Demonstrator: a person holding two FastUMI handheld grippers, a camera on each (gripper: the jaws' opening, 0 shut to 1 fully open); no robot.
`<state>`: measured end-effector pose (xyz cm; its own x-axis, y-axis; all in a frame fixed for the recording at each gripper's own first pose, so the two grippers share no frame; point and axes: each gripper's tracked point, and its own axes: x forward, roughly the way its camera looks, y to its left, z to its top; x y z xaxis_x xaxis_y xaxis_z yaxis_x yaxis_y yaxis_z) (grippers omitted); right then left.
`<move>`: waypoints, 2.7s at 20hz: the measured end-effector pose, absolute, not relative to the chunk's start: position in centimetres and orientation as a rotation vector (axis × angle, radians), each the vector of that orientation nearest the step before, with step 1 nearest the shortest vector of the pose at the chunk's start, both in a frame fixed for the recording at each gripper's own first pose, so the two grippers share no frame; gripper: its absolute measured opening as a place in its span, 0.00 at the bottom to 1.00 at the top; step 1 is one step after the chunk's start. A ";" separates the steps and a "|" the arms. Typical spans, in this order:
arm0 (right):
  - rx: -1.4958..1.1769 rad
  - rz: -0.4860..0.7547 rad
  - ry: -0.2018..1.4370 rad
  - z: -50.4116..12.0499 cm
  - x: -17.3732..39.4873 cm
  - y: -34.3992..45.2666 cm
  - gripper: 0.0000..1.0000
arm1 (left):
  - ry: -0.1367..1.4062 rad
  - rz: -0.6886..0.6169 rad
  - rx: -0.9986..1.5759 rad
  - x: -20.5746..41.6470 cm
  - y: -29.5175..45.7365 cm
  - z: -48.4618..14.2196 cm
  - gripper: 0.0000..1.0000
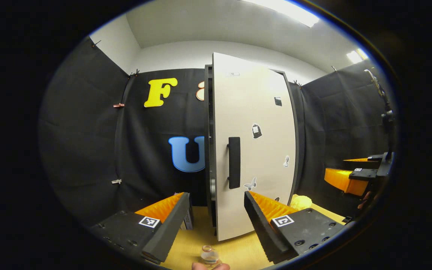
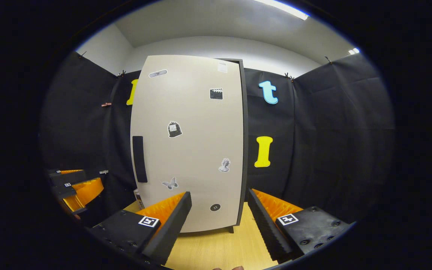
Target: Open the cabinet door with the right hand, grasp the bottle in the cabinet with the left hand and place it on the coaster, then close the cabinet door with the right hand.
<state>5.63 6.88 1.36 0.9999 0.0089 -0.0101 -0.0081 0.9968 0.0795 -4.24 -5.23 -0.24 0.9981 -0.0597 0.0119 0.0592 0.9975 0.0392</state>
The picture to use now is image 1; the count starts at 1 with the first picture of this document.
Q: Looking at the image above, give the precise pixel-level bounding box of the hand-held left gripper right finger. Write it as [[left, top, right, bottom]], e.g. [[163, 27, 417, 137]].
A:
[[243, 190, 348, 264]]

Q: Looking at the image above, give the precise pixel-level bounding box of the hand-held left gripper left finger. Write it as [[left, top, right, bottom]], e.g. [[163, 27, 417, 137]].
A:
[[88, 192, 191, 264]]

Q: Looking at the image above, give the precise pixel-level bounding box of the clear plastic bottle red collar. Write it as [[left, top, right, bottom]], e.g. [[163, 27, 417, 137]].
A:
[[200, 245, 221, 268]]

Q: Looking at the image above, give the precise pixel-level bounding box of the beige cabinet door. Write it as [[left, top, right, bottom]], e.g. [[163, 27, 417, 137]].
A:
[[211, 52, 298, 242]]

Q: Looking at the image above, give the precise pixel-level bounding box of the blue-grey book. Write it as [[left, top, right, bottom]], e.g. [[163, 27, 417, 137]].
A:
[[181, 195, 195, 231]]

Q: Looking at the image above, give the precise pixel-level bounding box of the yellow pumpkin-shaped toy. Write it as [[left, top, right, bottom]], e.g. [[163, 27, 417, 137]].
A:
[[289, 193, 313, 211]]

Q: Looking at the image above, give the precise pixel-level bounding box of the small ceiling light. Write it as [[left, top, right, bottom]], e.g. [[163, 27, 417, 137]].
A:
[[346, 48, 369, 65]]

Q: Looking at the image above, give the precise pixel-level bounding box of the long ceiling light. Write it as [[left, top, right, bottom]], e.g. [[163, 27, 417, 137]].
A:
[[241, 0, 320, 28]]

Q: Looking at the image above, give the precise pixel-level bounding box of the black door handle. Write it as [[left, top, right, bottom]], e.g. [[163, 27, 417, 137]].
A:
[[227, 136, 242, 190]]

